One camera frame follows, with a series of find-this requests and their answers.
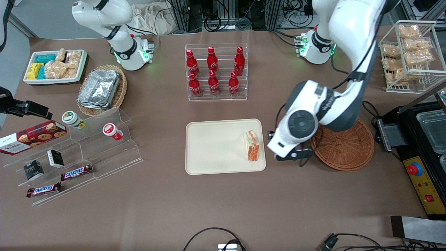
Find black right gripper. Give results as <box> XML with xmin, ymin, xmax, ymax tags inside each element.
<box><xmin>0</xmin><ymin>86</ymin><xmax>53</xmax><ymax>120</ymax></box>

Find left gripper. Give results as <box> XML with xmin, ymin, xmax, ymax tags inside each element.
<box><xmin>267</xmin><ymin>131</ymin><xmax>314</xmax><ymax>162</ymax></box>

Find triangular sandwich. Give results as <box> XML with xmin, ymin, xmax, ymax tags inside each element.
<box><xmin>243</xmin><ymin>130</ymin><xmax>260</xmax><ymax>162</ymax></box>

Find cream rectangular serving tray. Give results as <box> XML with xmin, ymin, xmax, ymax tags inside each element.
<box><xmin>185</xmin><ymin>119</ymin><xmax>267</xmax><ymax>175</ymax></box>

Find round brown wicker basket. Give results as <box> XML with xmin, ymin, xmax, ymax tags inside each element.
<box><xmin>311</xmin><ymin>119</ymin><xmax>375</xmax><ymax>171</ymax></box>

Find oval wicker basket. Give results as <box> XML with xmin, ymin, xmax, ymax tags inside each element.
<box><xmin>77</xmin><ymin>64</ymin><xmax>128</xmax><ymax>117</ymax></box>

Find red tartan cookie box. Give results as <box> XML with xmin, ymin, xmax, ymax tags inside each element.
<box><xmin>0</xmin><ymin>120</ymin><xmax>68</xmax><ymax>156</ymax></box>

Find green lid yogurt cup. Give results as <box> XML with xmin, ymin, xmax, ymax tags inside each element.
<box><xmin>62</xmin><ymin>111</ymin><xmax>86</xmax><ymax>130</ymax></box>

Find yellow snack packet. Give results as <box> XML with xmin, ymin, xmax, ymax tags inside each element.
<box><xmin>27</xmin><ymin>63</ymin><xmax>44</xmax><ymax>80</ymax></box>

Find small black carton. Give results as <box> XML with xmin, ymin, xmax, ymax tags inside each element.
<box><xmin>23</xmin><ymin>160</ymin><xmax>45</xmax><ymax>181</ymax></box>
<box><xmin>47</xmin><ymin>149</ymin><xmax>65</xmax><ymax>169</ymax></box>

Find white rectangular snack bin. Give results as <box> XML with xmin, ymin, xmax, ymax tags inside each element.
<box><xmin>23</xmin><ymin>50</ymin><xmax>88</xmax><ymax>85</ymax></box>

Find clear acrylic bottle rack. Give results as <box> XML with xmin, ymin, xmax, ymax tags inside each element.
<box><xmin>185</xmin><ymin>43</ymin><xmax>248</xmax><ymax>102</ymax></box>

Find red cola bottle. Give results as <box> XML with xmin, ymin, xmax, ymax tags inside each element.
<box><xmin>207</xmin><ymin>46</ymin><xmax>219</xmax><ymax>74</ymax></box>
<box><xmin>228</xmin><ymin>71</ymin><xmax>240</xmax><ymax>97</ymax></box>
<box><xmin>189</xmin><ymin>72</ymin><xmax>202</xmax><ymax>98</ymax></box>
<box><xmin>234</xmin><ymin>46</ymin><xmax>246</xmax><ymax>77</ymax></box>
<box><xmin>208</xmin><ymin>70</ymin><xmax>221</xmax><ymax>97</ymax></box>
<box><xmin>186</xmin><ymin>49</ymin><xmax>200</xmax><ymax>77</ymax></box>

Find stacked foil containers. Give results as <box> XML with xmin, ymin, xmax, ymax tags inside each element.
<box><xmin>77</xmin><ymin>70</ymin><xmax>121</xmax><ymax>111</ymax></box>

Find brown chocolate bar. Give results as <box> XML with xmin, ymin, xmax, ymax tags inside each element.
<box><xmin>61</xmin><ymin>163</ymin><xmax>94</xmax><ymax>182</ymax></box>
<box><xmin>26</xmin><ymin>182</ymin><xmax>63</xmax><ymax>198</ymax></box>

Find red lid yogurt cup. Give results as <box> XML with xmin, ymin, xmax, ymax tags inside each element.
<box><xmin>102</xmin><ymin>123</ymin><xmax>124</xmax><ymax>141</ymax></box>

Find clear acrylic step stand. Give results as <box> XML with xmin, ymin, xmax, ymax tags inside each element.
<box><xmin>3</xmin><ymin>108</ymin><xmax>144</xmax><ymax>207</ymax></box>

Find black sealing machine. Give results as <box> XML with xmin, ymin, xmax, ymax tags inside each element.
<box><xmin>375</xmin><ymin>89</ymin><xmax>446</xmax><ymax>220</ymax></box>

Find clear bag of pastries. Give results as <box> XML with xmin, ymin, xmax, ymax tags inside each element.
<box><xmin>385</xmin><ymin>69</ymin><xmax>409</xmax><ymax>86</ymax></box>
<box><xmin>398</xmin><ymin>24</ymin><xmax>422</xmax><ymax>39</ymax></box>
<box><xmin>403</xmin><ymin>38</ymin><xmax>435</xmax><ymax>67</ymax></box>
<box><xmin>381</xmin><ymin>58</ymin><xmax>405</xmax><ymax>72</ymax></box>
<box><xmin>382</xmin><ymin>44</ymin><xmax>401</xmax><ymax>59</ymax></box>

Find beige crumpled cloth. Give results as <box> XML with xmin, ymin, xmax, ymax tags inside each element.
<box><xmin>132</xmin><ymin>3</ymin><xmax>182</xmax><ymax>36</ymax></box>

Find red emergency stop button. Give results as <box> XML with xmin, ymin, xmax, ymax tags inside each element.
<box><xmin>407</xmin><ymin>162</ymin><xmax>423</xmax><ymax>177</ymax></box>

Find clear plastic container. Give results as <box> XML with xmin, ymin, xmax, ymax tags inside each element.
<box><xmin>416</xmin><ymin>109</ymin><xmax>446</xmax><ymax>154</ymax></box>

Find grey sheet with black edge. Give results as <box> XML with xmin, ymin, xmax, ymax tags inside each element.
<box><xmin>390</xmin><ymin>215</ymin><xmax>446</xmax><ymax>245</ymax></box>

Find black machine power cable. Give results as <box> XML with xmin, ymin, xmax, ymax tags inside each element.
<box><xmin>361</xmin><ymin>100</ymin><xmax>384</xmax><ymax>144</ymax></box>

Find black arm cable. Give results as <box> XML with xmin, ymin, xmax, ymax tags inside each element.
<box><xmin>330</xmin><ymin>33</ymin><xmax>379</xmax><ymax>92</ymax></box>

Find black looped cable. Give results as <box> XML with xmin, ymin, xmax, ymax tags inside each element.
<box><xmin>183</xmin><ymin>227</ymin><xmax>246</xmax><ymax>251</ymax></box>

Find black cable with connector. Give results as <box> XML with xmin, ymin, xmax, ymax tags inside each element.
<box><xmin>320</xmin><ymin>233</ymin><xmax>446</xmax><ymax>251</ymax></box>

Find white wire rack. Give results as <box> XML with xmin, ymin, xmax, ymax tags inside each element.
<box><xmin>378</xmin><ymin>20</ymin><xmax>446</xmax><ymax>94</ymax></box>

